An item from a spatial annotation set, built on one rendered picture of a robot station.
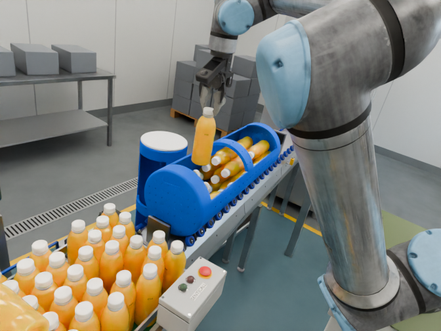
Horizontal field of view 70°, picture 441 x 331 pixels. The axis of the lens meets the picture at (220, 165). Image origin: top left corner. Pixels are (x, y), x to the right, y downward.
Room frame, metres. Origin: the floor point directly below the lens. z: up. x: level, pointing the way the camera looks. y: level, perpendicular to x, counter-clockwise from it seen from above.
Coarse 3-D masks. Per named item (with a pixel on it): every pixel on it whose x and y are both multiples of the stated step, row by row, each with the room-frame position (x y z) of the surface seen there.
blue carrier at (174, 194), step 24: (216, 144) 1.39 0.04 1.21; (240, 144) 1.41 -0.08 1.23; (168, 168) 1.03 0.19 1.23; (192, 168) 1.37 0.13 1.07; (264, 168) 1.53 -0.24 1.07; (144, 192) 1.06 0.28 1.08; (168, 192) 1.01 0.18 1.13; (192, 192) 0.97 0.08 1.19; (168, 216) 1.00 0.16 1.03; (192, 216) 0.96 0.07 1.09
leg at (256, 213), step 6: (258, 210) 1.84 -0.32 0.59; (252, 216) 1.85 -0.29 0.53; (258, 216) 1.84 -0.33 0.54; (252, 222) 1.85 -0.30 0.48; (252, 228) 1.84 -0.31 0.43; (246, 234) 1.86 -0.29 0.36; (252, 234) 1.84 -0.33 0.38; (246, 240) 1.85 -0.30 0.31; (252, 240) 1.87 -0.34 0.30; (246, 246) 1.85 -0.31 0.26; (246, 252) 1.84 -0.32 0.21; (240, 258) 1.86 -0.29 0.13; (246, 258) 1.84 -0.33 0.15; (240, 264) 1.85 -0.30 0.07; (240, 270) 1.85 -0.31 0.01
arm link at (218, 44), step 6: (210, 36) 1.07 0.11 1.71; (210, 42) 1.07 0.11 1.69; (216, 42) 1.05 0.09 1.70; (222, 42) 1.04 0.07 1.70; (228, 42) 1.05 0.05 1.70; (234, 42) 1.06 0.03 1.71; (210, 48) 1.06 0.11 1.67; (216, 48) 1.05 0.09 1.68; (222, 48) 1.04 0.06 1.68; (228, 48) 1.05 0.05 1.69; (234, 48) 1.07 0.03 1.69
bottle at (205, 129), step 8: (200, 120) 1.05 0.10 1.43; (208, 120) 1.05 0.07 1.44; (200, 128) 1.04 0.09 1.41; (208, 128) 1.04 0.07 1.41; (200, 136) 1.04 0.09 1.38; (208, 136) 1.04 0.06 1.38; (200, 144) 1.04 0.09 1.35; (208, 144) 1.04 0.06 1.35; (192, 152) 1.06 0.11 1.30; (200, 152) 1.04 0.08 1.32; (208, 152) 1.05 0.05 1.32; (192, 160) 1.05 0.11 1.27; (200, 160) 1.04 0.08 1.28; (208, 160) 1.05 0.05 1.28
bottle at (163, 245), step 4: (152, 240) 0.78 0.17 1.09; (164, 240) 0.79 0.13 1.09; (148, 244) 0.79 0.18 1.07; (152, 244) 0.78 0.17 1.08; (156, 244) 0.78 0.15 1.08; (160, 244) 0.78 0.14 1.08; (164, 244) 0.79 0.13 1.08; (148, 248) 0.78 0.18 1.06; (164, 248) 0.78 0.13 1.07; (164, 252) 0.78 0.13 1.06; (164, 256) 0.78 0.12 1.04
